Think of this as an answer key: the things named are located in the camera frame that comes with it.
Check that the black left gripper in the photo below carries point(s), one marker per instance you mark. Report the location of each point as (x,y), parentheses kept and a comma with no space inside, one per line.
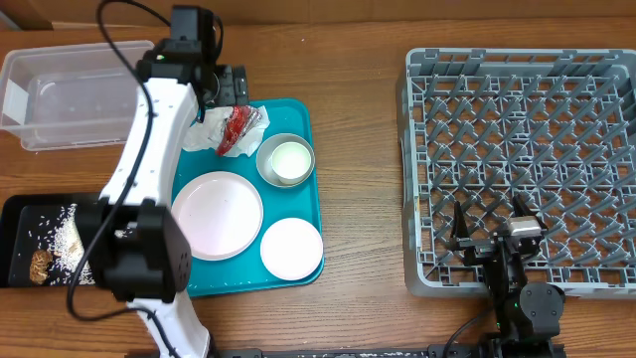
(234,89)

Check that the pile of white rice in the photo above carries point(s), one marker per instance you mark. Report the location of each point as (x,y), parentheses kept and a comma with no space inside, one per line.
(55,231)

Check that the grey dishwasher rack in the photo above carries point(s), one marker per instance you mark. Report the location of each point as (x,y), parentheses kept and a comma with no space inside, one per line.
(557,127)

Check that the brown cardboard backdrop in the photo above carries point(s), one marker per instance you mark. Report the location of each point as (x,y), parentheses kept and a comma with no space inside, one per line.
(45,14)

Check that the teal plastic tray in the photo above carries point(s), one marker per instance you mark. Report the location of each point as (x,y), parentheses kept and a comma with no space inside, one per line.
(246,272)

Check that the white napkin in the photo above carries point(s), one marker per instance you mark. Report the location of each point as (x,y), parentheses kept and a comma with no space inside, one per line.
(209,133)

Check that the clear plastic bin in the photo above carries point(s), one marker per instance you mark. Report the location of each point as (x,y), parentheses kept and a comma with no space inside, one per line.
(67,96)

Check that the black plastic tray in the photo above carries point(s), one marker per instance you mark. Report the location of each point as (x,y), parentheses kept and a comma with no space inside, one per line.
(16,248)

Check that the white paper cup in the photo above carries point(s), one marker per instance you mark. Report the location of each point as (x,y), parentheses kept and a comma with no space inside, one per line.
(291,162)

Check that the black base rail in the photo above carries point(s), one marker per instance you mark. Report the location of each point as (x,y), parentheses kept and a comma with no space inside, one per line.
(432,351)

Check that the grey metal bowl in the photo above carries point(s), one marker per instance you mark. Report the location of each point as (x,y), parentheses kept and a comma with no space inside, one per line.
(263,157)

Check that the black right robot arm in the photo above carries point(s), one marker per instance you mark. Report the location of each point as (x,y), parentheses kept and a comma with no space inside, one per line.
(527,312)

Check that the red snack wrapper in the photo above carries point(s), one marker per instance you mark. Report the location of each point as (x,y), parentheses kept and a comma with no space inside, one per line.
(242,119)

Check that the large white plate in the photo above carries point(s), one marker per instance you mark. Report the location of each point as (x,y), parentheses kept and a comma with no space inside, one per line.
(220,214)

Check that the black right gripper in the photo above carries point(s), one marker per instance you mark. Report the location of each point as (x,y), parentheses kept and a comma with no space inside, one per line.
(477,247)

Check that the brown food scrap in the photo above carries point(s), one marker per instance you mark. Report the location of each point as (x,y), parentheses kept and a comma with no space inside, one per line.
(40,262)

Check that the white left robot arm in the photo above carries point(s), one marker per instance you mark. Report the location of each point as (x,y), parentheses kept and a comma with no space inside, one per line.
(132,244)

